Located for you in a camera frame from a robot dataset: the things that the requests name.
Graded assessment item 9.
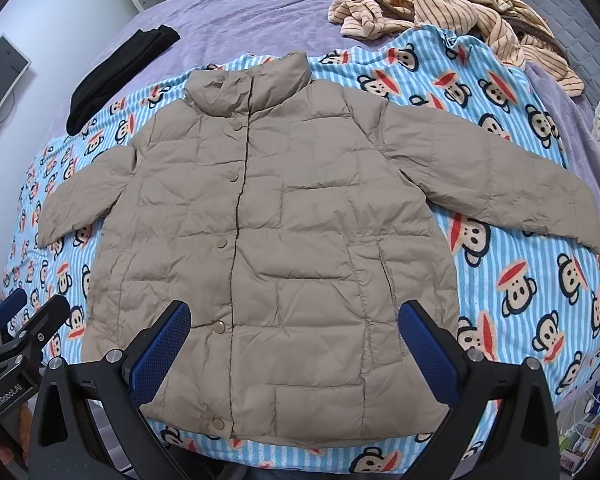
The khaki puffer jacket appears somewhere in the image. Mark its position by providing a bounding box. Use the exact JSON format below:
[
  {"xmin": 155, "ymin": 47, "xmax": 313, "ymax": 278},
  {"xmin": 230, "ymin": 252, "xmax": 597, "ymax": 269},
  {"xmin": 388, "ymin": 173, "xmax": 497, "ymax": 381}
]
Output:
[{"xmin": 38, "ymin": 52, "xmax": 600, "ymax": 446}]

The black folded garment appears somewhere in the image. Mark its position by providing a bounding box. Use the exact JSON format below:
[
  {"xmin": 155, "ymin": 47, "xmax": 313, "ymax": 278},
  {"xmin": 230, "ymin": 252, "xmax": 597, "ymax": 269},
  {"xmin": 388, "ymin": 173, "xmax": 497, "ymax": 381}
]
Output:
[{"xmin": 66, "ymin": 25, "xmax": 181, "ymax": 136}]

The purple bed cover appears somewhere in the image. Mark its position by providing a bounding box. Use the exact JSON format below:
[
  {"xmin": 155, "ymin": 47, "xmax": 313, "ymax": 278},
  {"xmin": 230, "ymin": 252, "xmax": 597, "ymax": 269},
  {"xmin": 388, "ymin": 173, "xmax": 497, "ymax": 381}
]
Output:
[{"xmin": 44, "ymin": 0, "xmax": 600, "ymax": 221}]

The beige striped fleece garment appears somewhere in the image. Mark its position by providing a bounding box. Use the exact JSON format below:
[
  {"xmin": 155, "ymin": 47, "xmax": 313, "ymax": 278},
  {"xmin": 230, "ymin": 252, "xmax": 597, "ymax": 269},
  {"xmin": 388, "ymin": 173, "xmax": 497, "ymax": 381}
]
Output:
[{"xmin": 327, "ymin": 0, "xmax": 584, "ymax": 96}]

